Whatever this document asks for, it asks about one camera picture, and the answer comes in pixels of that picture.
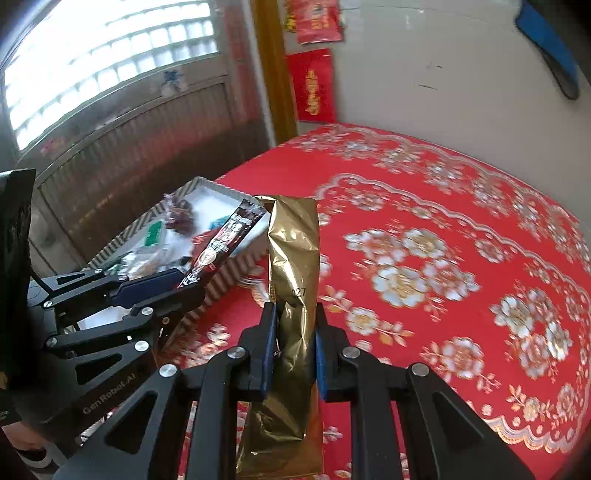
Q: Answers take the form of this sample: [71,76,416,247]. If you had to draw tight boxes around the Nescafe coffee stick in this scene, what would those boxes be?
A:
[177,199,266,289]

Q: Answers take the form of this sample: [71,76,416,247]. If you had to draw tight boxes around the wooden door frame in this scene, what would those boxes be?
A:
[249,0,297,144]

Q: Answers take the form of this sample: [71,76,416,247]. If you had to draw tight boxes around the upper red wall decoration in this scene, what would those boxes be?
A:
[283,0,344,45]

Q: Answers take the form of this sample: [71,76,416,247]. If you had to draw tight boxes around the blue black slipper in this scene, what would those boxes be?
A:
[515,1,580,101]

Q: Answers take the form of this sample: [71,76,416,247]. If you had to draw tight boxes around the red wall decoration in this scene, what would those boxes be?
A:
[287,48,337,123]
[283,0,344,45]

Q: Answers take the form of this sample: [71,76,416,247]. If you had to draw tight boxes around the blue snack packet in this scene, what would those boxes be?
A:
[209,215,230,231]

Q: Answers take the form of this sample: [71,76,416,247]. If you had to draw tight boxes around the green lidded jelly cup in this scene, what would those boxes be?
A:
[141,220,166,247]

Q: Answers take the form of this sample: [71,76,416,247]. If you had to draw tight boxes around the red floral tablecloth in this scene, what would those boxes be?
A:
[163,121,591,480]

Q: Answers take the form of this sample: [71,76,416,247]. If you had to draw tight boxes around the brown wooden door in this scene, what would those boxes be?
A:
[1,1,270,275]

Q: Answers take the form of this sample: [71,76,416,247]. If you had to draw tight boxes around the dried dates plastic bag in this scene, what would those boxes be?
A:
[163,194,195,236]

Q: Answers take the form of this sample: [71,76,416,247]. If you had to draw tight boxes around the striped white cardboard box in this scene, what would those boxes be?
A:
[85,175,271,324]

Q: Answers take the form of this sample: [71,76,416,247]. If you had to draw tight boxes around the gold foil packet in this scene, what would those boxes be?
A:
[236,196,322,479]

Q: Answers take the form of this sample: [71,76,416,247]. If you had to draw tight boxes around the clear bag of nuts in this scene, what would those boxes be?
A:
[117,245,173,280]

